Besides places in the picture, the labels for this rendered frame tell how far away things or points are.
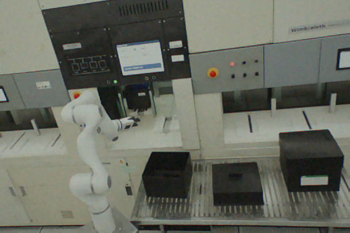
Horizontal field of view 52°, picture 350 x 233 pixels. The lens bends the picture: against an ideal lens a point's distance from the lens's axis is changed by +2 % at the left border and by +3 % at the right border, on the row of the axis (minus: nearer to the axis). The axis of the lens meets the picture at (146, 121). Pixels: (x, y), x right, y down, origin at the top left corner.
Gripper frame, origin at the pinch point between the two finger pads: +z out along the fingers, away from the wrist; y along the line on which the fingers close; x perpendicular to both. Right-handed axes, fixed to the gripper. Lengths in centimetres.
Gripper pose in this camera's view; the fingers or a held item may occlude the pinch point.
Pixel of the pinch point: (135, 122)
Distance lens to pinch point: 252.7
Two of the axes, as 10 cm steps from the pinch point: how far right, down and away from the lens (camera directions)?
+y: 3.8, -6.6, -6.4
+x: -5.0, -7.3, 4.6
